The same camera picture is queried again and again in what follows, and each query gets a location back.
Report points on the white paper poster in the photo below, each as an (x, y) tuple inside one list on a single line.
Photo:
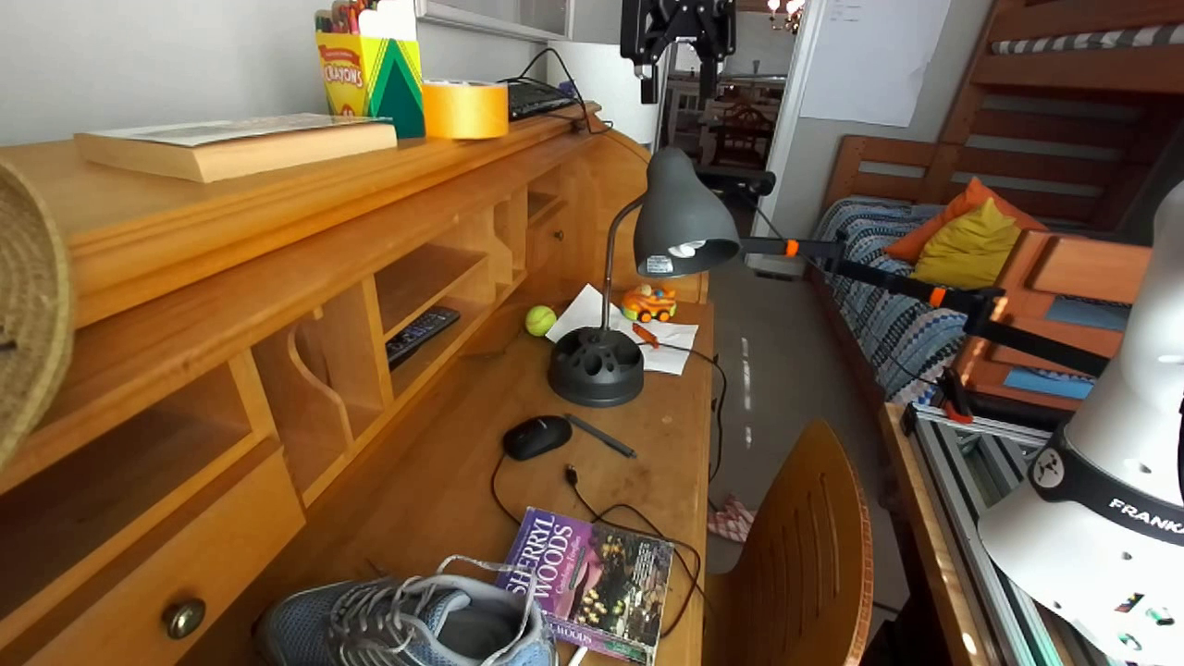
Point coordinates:
[(869, 55)]

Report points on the black remote control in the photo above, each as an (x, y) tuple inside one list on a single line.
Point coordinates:
[(421, 335)]

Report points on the yellow pillow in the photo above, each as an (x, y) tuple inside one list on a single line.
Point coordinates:
[(967, 248)]

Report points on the large tan hardcover book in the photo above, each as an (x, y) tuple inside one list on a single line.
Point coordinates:
[(240, 148)]

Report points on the woven straw hat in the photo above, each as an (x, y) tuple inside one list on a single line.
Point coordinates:
[(32, 305)]

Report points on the wooden bunk bed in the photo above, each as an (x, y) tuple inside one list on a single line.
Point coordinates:
[(1064, 102)]

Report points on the drawer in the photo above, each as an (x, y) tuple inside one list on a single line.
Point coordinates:
[(129, 583)]

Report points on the orange pillow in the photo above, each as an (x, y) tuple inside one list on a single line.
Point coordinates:
[(925, 236)]

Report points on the black keyboard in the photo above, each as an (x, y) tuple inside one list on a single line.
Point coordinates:
[(536, 98)]

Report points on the red white cloth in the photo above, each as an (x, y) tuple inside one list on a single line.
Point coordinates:
[(733, 520)]

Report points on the wooden board with blue panels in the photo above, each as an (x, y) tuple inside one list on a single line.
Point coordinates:
[(1064, 277)]

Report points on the yellow tape roll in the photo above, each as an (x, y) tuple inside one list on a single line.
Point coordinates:
[(465, 111)]

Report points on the yellow tennis ball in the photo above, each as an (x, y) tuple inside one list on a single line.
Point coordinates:
[(540, 321)]

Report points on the white paper sheet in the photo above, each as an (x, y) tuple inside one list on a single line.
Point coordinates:
[(583, 314)]

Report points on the wooden chair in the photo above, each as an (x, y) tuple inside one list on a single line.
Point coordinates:
[(795, 564)]

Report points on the orange toy car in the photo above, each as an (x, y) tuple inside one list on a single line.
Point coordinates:
[(649, 303)]

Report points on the orange pen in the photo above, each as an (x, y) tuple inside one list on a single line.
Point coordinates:
[(647, 336)]

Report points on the yellow crayon box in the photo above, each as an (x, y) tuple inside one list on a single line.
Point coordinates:
[(365, 79)]

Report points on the red clamp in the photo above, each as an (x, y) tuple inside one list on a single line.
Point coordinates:
[(955, 398)]

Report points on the black computer mouse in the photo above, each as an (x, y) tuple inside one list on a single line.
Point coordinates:
[(536, 437)]

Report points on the blue grey sneaker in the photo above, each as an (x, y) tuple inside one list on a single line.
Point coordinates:
[(398, 620)]

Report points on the blue striped blanket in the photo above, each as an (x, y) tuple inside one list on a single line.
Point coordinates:
[(888, 319)]

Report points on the grey desk lamp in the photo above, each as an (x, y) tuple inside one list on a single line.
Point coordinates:
[(680, 222)]

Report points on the black pen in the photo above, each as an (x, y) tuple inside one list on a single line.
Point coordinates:
[(601, 436)]

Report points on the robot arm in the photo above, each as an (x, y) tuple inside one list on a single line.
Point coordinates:
[(1142, 370)]

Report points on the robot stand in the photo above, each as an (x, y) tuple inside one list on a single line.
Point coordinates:
[(971, 518)]

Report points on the row of dining chairs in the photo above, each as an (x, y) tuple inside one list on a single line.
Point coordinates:
[(735, 125)]

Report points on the chandelier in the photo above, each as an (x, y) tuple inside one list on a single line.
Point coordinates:
[(786, 11)]

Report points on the purple paperback book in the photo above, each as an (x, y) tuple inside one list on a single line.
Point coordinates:
[(592, 583)]

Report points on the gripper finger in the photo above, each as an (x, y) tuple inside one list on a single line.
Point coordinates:
[(647, 37), (710, 37)]

